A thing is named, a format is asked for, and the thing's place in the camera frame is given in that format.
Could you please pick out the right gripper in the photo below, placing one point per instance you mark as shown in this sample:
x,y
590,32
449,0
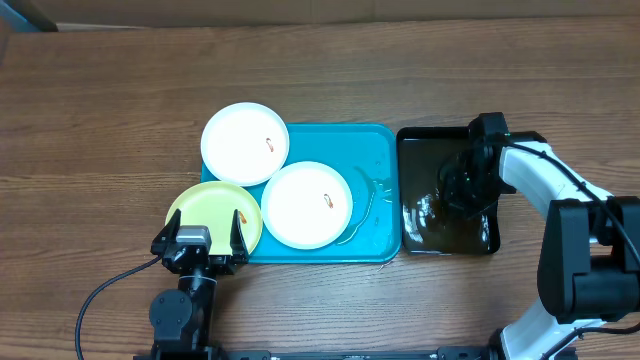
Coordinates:
x,y
455,183

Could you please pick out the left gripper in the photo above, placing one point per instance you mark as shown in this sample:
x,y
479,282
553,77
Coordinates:
x,y
227,264

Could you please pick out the yellow plate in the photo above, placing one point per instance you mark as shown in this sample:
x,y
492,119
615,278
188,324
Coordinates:
x,y
212,204

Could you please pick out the white plate with stain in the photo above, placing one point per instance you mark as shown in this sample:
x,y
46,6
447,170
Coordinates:
x,y
307,205

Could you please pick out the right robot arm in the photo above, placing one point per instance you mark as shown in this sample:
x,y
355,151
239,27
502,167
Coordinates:
x,y
588,270

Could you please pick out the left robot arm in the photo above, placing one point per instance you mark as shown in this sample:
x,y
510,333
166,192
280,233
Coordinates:
x,y
181,317

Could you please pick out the black water tray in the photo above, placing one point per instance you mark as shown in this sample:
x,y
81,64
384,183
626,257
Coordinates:
x,y
429,226

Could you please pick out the white plate upper left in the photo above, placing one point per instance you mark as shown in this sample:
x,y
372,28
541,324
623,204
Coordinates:
x,y
245,144

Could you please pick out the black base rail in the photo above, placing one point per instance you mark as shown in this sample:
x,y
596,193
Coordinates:
x,y
442,353

